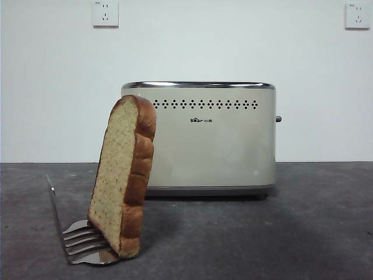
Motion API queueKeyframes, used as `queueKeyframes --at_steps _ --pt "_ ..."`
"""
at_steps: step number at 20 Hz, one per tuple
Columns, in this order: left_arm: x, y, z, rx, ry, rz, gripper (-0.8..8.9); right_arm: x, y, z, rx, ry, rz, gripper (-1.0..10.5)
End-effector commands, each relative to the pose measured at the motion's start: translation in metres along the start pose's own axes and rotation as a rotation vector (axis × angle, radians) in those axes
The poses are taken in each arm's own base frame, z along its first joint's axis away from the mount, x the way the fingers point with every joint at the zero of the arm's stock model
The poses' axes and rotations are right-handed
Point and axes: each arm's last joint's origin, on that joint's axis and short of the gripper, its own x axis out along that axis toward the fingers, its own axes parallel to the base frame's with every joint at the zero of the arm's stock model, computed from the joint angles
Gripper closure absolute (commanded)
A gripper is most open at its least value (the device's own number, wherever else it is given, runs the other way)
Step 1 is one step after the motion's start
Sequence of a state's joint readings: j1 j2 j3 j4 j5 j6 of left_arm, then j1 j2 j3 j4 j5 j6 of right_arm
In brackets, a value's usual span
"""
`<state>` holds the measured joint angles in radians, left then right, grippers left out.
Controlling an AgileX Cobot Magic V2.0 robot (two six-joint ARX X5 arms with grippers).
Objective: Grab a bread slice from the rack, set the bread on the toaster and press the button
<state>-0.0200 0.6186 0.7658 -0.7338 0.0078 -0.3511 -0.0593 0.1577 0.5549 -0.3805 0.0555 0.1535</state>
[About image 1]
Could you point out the brown-crusted bread slice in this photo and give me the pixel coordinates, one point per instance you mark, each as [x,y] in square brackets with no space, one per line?
[116,163]

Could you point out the grey toaster lever knob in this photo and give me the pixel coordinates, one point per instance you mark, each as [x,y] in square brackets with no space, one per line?
[278,119]

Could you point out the cream two-slot toaster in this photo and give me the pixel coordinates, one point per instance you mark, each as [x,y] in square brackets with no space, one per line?
[209,151]

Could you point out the shiny metal toast rack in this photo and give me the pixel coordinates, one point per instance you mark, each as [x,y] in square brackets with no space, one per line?
[78,233]

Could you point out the white wall socket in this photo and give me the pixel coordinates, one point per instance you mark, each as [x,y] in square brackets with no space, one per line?
[106,14]
[357,17]

